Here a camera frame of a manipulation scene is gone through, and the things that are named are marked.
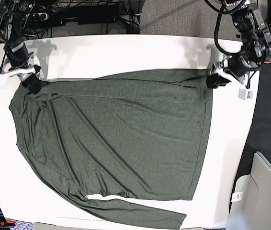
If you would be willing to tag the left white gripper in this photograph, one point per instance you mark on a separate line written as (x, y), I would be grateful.
(230, 69)

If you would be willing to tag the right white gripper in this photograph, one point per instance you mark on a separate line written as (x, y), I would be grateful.
(31, 82)

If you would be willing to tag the green long-sleeve T-shirt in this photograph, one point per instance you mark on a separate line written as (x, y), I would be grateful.
(98, 143)

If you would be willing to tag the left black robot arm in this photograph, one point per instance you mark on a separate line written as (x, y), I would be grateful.
(255, 51)

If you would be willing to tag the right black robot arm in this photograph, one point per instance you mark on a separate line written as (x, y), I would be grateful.
(15, 62)

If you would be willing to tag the grey plastic bin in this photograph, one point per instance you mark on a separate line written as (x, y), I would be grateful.
(251, 201)

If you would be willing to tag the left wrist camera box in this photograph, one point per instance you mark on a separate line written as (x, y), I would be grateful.
(245, 94)

